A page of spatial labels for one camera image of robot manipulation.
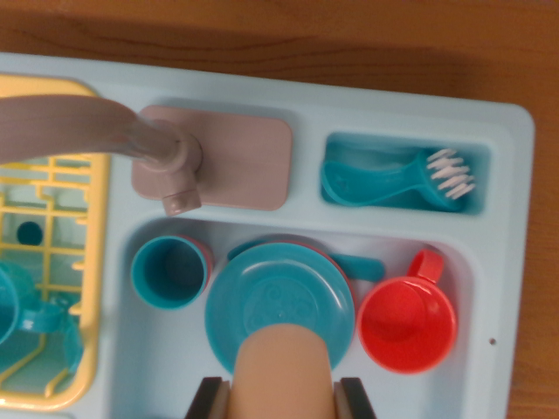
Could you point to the beige detergent bottle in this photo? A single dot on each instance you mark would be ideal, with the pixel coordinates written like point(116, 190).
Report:
point(279, 375)

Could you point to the light blue toy sink unit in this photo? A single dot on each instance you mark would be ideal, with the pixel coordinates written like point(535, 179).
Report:
point(502, 218)

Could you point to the grey toy faucet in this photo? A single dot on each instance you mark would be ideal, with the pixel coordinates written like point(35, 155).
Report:
point(244, 166)

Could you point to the dark teal round drain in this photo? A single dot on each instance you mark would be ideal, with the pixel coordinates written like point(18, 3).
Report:
point(29, 233)

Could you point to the teal utensil under plates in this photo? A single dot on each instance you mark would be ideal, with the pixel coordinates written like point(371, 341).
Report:
point(367, 268)

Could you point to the yellow dish drying rack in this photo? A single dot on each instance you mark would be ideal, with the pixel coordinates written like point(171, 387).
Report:
point(98, 262)

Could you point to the teal toy utensil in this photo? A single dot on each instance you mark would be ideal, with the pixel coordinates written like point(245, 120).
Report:
point(74, 345)

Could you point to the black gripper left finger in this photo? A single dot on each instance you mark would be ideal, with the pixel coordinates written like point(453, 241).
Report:
point(209, 401)

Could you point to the teal dish brush white bristles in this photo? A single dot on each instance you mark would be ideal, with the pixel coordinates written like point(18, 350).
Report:
point(371, 183)

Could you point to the teal toy plate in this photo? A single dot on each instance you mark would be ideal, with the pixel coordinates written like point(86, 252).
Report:
point(236, 305)

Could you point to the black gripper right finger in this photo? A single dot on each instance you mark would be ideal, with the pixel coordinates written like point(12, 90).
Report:
point(354, 401)

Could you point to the teal tumbler cup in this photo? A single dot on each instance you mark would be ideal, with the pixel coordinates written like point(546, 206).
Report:
point(150, 279)

